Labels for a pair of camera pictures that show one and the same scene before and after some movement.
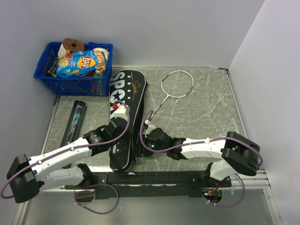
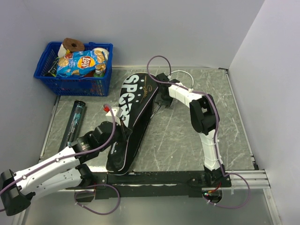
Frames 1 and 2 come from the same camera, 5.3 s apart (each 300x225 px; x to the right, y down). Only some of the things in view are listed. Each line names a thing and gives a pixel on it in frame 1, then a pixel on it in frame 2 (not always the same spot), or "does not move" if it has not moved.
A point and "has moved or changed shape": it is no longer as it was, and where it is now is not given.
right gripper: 145,153 → 168,103
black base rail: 188,184 does not move
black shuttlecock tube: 71,130 does not move
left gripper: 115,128 does not move
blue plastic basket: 45,72 does not move
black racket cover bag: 129,86 has moved or changed shape
